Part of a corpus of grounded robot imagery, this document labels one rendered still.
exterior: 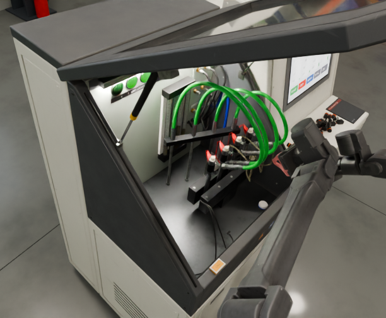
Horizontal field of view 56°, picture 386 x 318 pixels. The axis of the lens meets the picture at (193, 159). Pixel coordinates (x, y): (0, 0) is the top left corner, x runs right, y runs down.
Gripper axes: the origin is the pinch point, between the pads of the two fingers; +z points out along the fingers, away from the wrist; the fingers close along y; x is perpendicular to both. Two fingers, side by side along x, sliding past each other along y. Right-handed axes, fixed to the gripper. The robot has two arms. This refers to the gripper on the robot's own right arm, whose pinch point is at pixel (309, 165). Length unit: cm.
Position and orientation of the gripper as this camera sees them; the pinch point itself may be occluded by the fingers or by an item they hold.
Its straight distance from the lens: 123.9
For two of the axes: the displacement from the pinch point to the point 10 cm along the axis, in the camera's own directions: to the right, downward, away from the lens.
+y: -3.0, -9.5, -1.3
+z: -4.6, 0.3, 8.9
